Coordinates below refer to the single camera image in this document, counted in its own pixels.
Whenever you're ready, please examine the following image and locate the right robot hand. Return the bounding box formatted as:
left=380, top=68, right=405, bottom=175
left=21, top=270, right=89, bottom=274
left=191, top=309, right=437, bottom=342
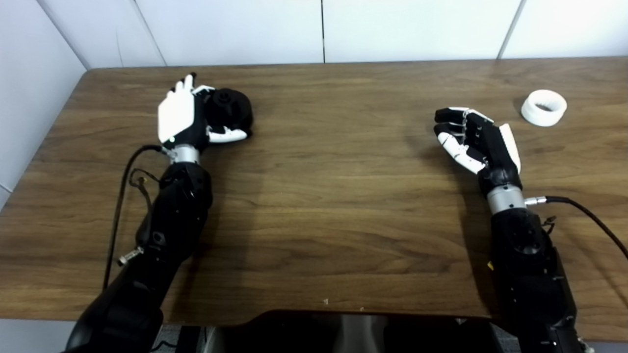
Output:
left=434, top=107, right=522, bottom=194

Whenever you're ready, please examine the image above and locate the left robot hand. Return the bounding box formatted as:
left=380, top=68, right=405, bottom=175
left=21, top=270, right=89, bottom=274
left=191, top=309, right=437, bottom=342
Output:
left=157, top=73, right=248, bottom=150

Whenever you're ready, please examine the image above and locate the white ring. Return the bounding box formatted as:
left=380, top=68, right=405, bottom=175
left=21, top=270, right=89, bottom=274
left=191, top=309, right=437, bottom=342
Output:
left=521, top=89, right=568, bottom=127

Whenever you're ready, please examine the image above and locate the round black part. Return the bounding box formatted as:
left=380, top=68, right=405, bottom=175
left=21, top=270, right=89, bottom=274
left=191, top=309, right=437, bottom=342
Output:
left=204, top=87, right=254, bottom=138

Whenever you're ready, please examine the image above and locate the black robot torso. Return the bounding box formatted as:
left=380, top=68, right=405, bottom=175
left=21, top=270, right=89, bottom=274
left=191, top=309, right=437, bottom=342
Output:
left=206, top=309, right=506, bottom=353

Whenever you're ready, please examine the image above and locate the thin left wrist wire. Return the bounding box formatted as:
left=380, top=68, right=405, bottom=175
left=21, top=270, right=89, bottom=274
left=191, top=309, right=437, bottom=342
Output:
left=129, top=168, right=162, bottom=216

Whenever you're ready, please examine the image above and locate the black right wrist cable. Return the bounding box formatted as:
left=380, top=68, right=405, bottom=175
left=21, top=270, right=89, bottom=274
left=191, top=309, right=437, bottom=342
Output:
left=525, top=195, right=628, bottom=260

